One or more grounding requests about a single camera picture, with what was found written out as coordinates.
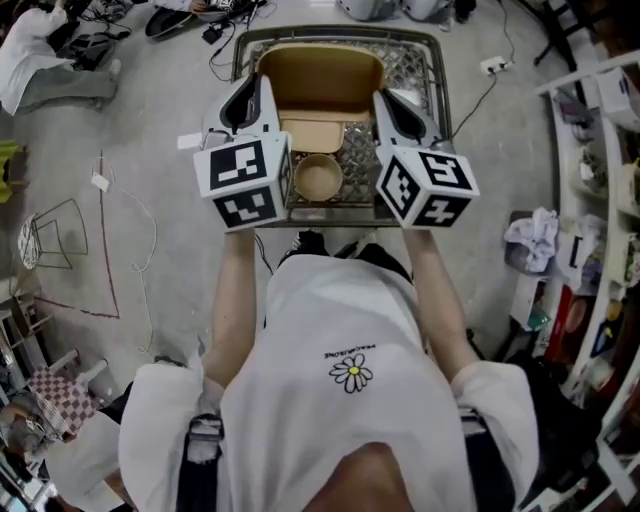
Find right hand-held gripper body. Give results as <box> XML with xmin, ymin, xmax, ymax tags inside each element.
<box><xmin>373</xmin><ymin>138</ymin><xmax>482</xmax><ymax>231</ymax></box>

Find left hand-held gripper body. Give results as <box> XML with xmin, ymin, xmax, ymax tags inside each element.
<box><xmin>192</xmin><ymin>129</ymin><xmax>295</xmax><ymax>236</ymax></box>

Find round brown paper bowl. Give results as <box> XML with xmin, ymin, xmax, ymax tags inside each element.
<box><xmin>293</xmin><ymin>153</ymin><xmax>345</xmax><ymax>201</ymax></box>

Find person's right forearm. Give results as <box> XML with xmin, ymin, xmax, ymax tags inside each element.
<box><xmin>402</xmin><ymin>227</ymin><xmax>479</xmax><ymax>381</ymax></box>

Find person's left forearm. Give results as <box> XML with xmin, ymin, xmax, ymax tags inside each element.
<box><xmin>202</xmin><ymin>232</ymin><xmax>266</xmax><ymax>389</ymax></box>

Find white power strip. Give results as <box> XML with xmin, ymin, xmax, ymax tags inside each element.
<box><xmin>479</xmin><ymin>56</ymin><xmax>514</xmax><ymax>75</ymax></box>

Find person's black trousers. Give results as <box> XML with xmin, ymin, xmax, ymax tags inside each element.
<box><xmin>277</xmin><ymin>228</ymin><xmax>416</xmax><ymax>284</ymax></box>

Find crumpled white plastic bag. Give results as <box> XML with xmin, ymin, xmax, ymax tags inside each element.
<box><xmin>503</xmin><ymin>208</ymin><xmax>559</xmax><ymax>274</ymax></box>

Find white shelf unit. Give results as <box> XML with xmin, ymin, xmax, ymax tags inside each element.
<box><xmin>532</xmin><ymin>49</ymin><xmax>640</xmax><ymax>512</ymax></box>

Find white printed shopping bag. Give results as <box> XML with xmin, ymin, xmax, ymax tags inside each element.
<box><xmin>554</xmin><ymin>229</ymin><xmax>601</xmax><ymax>286</ymax></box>

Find white cardboard box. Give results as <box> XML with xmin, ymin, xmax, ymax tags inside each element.
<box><xmin>594</xmin><ymin>67</ymin><xmax>640</xmax><ymax>126</ymax></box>

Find red box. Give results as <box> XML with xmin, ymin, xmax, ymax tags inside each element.
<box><xmin>544</xmin><ymin>284</ymin><xmax>594</xmax><ymax>366</ymax></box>

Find yellow-green table cloth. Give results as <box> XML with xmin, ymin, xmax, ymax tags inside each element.
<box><xmin>0</xmin><ymin>139</ymin><xmax>30</xmax><ymax>204</ymax></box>

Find person's white flower-print t-shirt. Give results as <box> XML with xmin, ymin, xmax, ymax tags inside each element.
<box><xmin>118</xmin><ymin>253</ymin><xmax>541</xmax><ymax>512</ymax></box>

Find checkered table cloth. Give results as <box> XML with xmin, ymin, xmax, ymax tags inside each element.
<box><xmin>27</xmin><ymin>366</ymin><xmax>99</xmax><ymax>441</ymax></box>

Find person's neck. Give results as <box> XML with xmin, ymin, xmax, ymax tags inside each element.
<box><xmin>307</xmin><ymin>442</ymin><xmax>426</xmax><ymax>512</ymax></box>

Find wire frame stool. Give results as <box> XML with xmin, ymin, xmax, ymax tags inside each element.
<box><xmin>17</xmin><ymin>198</ymin><xmax>90</xmax><ymax>271</ymax></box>

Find black backpack strap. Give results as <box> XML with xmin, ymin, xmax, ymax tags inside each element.
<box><xmin>177</xmin><ymin>413</ymin><xmax>224</xmax><ymax>512</ymax></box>
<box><xmin>457</xmin><ymin>407</ymin><xmax>516</xmax><ymax>512</ymax></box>

